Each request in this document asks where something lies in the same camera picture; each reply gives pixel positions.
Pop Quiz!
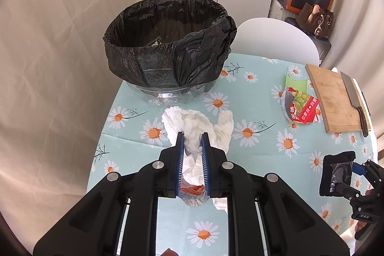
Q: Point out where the beige curtain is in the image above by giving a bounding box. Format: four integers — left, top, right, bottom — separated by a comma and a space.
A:
1, 0, 140, 250

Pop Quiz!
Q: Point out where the green paper piece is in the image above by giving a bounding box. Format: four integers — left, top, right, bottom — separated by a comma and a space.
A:
285, 65, 308, 93

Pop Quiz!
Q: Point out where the steel cleaver black handle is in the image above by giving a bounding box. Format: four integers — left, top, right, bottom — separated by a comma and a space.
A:
340, 72, 368, 137

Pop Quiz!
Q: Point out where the bamboo cutting board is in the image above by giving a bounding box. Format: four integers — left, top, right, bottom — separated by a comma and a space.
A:
305, 64, 363, 133

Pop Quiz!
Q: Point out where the clear trash bin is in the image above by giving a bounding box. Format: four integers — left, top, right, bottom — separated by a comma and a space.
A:
126, 81, 216, 106

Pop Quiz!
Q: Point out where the daisy print blue tablecloth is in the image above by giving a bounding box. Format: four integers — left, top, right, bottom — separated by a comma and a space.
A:
88, 53, 377, 255

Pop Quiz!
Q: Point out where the white round chair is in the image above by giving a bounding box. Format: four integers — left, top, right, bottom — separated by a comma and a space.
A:
230, 18, 320, 66

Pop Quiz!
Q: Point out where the black wrapper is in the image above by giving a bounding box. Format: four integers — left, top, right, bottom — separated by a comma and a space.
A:
319, 151, 355, 197

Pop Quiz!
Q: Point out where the brown leather handbag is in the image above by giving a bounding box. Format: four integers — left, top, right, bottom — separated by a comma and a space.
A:
296, 3, 334, 39

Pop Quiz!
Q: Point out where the person right hand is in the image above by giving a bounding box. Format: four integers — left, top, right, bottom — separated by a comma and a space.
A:
353, 188, 376, 233

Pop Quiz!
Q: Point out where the black trash bag liner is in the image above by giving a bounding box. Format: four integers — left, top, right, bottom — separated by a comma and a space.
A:
103, 0, 237, 89

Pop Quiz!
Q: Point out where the red green snack bag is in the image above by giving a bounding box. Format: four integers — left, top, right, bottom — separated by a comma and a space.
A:
281, 87, 320, 125

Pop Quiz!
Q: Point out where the white tissue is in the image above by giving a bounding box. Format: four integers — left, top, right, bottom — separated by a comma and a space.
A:
161, 105, 235, 188

